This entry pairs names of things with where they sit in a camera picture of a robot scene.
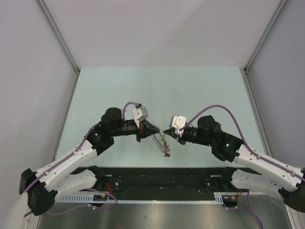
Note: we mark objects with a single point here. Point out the large metal keyring organizer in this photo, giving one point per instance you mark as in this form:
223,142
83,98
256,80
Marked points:
160,141

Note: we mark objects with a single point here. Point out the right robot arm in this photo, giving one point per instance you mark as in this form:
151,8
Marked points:
270,176

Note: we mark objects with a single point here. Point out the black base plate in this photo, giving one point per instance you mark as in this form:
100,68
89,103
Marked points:
163,183

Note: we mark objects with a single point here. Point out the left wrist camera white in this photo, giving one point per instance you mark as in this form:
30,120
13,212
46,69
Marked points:
139,113

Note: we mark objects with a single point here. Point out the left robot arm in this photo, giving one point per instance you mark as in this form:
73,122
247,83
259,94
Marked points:
53,181

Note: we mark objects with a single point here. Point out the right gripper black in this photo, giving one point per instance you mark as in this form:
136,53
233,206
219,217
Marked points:
169,131

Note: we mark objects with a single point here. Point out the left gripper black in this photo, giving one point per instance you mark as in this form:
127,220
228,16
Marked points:
145,129

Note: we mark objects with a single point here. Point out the aluminium frame post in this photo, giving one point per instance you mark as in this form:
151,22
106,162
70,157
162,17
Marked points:
57,34
266,33

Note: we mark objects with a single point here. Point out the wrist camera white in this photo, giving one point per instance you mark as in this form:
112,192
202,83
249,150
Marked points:
177,123
139,113

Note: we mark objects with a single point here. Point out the left aluminium frame post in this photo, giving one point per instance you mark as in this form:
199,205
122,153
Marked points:
57,34

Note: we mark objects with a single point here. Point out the right aluminium frame post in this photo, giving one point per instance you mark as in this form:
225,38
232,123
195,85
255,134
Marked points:
266,33

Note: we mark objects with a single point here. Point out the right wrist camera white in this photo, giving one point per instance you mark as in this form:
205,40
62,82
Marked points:
177,123

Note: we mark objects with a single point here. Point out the white slotted cable duct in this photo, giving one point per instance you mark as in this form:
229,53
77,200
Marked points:
98,198

